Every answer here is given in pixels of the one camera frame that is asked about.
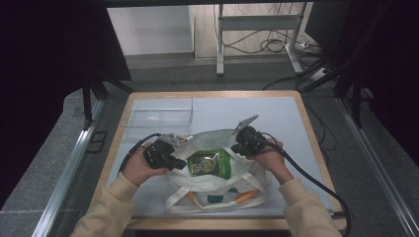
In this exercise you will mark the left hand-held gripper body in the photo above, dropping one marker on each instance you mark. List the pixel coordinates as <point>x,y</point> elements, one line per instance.
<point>159,153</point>

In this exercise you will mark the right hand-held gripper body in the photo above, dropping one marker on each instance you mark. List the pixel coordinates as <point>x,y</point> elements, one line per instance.
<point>248,141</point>

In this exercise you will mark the green snack packet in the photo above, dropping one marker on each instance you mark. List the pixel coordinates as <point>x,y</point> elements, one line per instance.
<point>209,164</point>

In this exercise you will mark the clear plastic container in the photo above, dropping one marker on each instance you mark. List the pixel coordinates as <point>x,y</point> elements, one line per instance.
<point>154,117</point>

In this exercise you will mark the white printed tote bag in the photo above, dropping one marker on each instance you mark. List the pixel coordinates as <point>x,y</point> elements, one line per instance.
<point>210,191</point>

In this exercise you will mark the person's left hand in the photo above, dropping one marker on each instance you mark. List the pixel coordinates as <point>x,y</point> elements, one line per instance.
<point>140,168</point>

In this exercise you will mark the person's right hand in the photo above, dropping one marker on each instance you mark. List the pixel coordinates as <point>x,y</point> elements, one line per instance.
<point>271,161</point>

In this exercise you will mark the black metal stand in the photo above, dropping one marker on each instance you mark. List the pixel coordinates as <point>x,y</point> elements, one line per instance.
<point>88,102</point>
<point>355,98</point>

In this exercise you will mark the white power strip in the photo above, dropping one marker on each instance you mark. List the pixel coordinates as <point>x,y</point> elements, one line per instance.
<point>318,74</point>

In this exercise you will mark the white panel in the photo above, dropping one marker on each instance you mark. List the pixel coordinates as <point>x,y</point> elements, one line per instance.
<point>148,29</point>

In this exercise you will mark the dark curtain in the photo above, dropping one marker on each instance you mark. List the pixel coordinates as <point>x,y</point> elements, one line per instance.
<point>42,65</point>
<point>388,65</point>

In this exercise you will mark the black square floor frame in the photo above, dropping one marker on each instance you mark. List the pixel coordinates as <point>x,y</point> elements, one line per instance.
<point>89,146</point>

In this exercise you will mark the aluminium floor rail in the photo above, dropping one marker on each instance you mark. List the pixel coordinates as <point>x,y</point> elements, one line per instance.
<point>66,171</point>
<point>378,168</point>

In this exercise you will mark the white metal desk frame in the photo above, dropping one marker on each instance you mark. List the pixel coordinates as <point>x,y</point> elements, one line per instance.
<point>257,23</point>

